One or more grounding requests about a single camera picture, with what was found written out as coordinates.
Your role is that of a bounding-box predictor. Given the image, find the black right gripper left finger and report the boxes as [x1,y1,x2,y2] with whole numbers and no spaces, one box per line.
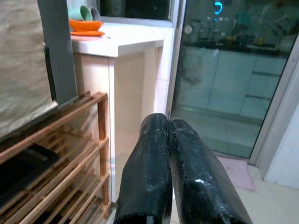
[113,112,173,224]

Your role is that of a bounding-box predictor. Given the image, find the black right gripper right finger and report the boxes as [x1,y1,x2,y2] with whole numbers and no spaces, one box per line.
[166,118,254,224]

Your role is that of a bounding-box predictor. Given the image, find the pink floor mat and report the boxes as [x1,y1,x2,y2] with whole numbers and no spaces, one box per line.
[213,154,257,193]

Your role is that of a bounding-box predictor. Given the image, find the low white cabinet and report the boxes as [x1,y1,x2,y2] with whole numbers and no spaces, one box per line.
[70,22,175,204]

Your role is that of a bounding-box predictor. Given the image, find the wooden slatted rack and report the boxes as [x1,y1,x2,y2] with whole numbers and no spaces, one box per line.
[0,91,112,224]

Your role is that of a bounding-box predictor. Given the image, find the glass sliding door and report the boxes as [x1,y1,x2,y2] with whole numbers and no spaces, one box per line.
[168,0,299,160]

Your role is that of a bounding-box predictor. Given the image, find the black tray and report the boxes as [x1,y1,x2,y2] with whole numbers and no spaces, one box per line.
[0,143,60,199]

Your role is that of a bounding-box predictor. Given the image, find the orange mat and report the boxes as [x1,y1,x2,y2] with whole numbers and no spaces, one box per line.
[71,30,106,37]

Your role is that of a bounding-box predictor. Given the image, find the orange bowl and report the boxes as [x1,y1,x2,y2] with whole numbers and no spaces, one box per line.
[69,19,104,32]

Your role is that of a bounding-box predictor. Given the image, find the grey cup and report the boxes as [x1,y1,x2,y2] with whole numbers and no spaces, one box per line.
[89,6,102,21]

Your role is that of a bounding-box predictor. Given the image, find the green cup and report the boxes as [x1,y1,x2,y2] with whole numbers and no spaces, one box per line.
[68,5,93,22]

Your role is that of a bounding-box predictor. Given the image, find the white window frame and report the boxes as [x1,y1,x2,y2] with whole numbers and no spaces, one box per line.
[66,0,186,28]

